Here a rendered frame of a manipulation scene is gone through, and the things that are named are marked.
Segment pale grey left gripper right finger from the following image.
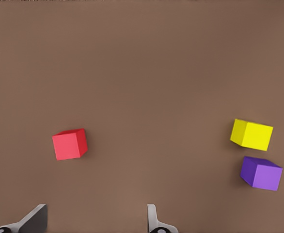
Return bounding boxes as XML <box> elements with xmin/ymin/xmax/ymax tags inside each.
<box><xmin>147</xmin><ymin>203</ymin><xmax>179</xmax><ymax>233</ymax></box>

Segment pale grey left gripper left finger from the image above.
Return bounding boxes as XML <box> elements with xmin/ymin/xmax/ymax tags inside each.
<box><xmin>0</xmin><ymin>203</ymin><xmax>48</xmax><ymax>233</ymax></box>

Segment red wooden cube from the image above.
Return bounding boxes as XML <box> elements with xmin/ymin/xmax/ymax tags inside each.
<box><xmin>52</xmin><ymin>128</ymin><xmax>88</xmax><ymax>161</ymax></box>

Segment purple wooden cube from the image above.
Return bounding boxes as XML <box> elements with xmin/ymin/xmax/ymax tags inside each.
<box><xmin>240</xmin><ymin>156</ymin><xmax>284</xmax><ymax>192</ymax></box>

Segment yellow wooden cube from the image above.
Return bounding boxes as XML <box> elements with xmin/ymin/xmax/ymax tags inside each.
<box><xmin>230</xmin><ymin>118</ymin><xmax>274</xmax><ymax>152</ymax></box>

